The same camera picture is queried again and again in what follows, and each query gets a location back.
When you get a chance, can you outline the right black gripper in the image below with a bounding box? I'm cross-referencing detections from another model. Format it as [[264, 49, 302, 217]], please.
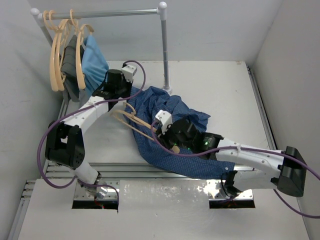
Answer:
[[154, 120, 193, 151]]

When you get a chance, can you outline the beige wooden hanger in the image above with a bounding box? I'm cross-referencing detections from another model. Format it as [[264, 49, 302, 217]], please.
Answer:
[[109, 102, 181, 154]]

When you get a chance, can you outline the blue checkered shirt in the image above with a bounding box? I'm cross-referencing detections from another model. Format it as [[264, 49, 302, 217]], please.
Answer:
[[126, 86, 236, 180]]

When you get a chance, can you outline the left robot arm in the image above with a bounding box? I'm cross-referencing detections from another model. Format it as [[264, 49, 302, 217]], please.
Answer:
[[45, 65, 137, 185]]

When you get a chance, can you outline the light blue hanging shirt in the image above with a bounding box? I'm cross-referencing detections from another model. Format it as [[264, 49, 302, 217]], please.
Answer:
[[81, 35, 109, 97]]

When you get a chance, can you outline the beige hanger with shirts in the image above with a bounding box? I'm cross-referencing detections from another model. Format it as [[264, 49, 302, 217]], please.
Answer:
[[69, 9, 94, 90]]

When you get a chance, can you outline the grey hanging shirt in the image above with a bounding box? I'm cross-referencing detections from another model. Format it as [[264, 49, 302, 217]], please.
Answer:
[[61, 35, 80, 102]]

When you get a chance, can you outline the beige hanger outer left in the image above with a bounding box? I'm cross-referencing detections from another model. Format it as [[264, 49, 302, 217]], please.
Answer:
[[42, 10, 64, 92]]

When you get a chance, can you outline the white front cover board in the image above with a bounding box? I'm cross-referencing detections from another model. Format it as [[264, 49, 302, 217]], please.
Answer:
[[19, 179, 308, 240]]

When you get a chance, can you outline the metal clothes rack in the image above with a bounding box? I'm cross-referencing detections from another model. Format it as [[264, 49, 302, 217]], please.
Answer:
[[29, 1, 174, 122]]

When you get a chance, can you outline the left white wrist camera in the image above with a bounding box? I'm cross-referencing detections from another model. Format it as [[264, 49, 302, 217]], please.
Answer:
[[121, 63, 137, 83]]

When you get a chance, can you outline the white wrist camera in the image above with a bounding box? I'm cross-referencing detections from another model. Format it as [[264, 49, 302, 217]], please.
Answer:
[[155, 110, 173, 135], [121, 63, 137, 83]]

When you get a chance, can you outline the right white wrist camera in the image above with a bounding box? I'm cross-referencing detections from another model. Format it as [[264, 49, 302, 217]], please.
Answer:
[[155, 110, 173, 135]]

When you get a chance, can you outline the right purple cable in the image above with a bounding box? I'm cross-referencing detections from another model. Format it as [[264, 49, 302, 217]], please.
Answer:
[[150, 119, 320, 219]]

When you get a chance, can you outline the purple cable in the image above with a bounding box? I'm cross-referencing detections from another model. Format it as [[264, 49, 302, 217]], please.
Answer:
[[150, 119, 320, 219], [36, 60, 147, 205]]

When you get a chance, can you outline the aluminium rail frame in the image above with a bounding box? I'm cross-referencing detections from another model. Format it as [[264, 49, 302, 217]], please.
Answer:
[[9, 61, 270, 240]]

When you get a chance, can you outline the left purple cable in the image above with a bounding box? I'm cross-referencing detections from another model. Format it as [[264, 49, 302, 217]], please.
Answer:
[[36, 60, 147, 205]]

